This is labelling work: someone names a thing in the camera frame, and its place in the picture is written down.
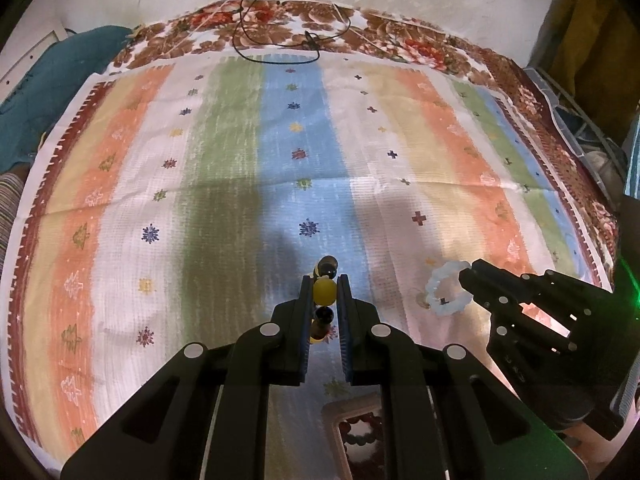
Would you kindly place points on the grey striped pillow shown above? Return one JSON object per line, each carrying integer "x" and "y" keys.
{"x": 9, "y": 210}

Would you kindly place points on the striped colourful cloth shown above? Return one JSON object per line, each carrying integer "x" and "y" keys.
{"x": 225, "y": 160}

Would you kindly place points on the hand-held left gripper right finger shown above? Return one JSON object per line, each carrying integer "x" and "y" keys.
{"x": 345, "y": 330}

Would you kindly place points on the silver metal tin box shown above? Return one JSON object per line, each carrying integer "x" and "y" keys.
{"x": 331, "y": 410}

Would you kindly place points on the teal pillow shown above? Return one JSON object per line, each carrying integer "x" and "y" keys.
{"x": 60, "y": 80}

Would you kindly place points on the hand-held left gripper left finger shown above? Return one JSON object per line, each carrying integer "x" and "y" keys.
{"x": 304, "y": 325}

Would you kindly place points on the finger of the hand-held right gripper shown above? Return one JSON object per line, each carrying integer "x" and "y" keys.
{"x": 487, "y": 305}
{"x": 500, "y": 277}

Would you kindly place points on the white headboard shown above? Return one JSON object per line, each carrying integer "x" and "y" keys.
{"x": 30, "y": 60}

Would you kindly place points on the brown floral blanket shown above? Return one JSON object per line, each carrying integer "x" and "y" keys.
{"x": 390, "y": 25}

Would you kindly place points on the clear plastic bin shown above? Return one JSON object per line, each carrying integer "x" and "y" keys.
{"x": 575, "y": 125}

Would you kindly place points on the yellow curtain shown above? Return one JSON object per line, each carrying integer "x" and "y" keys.
{"x": 595, "y": 25}

